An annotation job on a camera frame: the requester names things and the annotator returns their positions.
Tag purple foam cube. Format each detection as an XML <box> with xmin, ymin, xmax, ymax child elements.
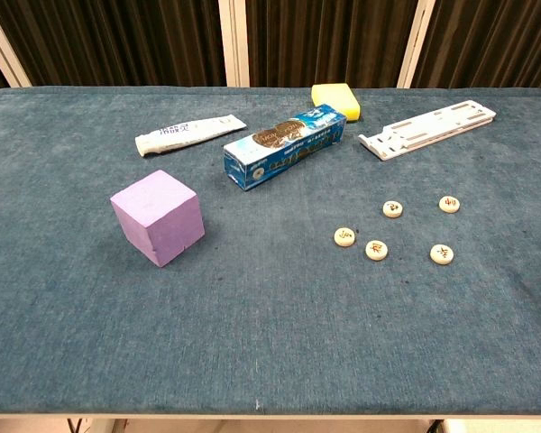
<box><xmin>109</xmin><ymin>169</ymin><xmax>206</xmax><ymax>269</ymax></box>

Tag white frame post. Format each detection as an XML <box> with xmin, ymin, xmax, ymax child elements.
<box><xmin>396</xmin><ymin>0</ymin><xmax>443</xmax><ymax>89</ymax></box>
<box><xmin>218</xmin><ymin>0</ymin><xmax>252</xmax><ymax>88</ymax></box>
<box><xmin>0</xmin><ymin>0</ymin><xmax>32</xmax><ymax>89</ymax></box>

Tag yellow sponge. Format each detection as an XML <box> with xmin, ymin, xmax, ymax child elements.
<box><xmin>310</xmin><ymin>83</ymin><xmax>363</xmax><ymax>123</ymax></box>

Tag white plastic folding stand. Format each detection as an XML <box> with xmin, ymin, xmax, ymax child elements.
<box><xmin>358</xmin><ymin>99</ymin><xmax>497</xmax><ymax>162</ymax></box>

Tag blue cookie box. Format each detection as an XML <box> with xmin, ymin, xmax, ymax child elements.
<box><xmin>223</xmin><ymin>103</ymin><xmax>347</xmax><ymax>192</ymax></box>

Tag white toothpaste tube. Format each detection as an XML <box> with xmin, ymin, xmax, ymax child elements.
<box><xmin>134</xmin><ymin>113</ymin><xmax>248</xmax><ymax>159</ymax></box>

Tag blue table cloth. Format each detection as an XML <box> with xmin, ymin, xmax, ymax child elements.
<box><xmin>0</xmin><ymin>85</ymin><xmax>541</xmax><ymax>419</ymax></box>

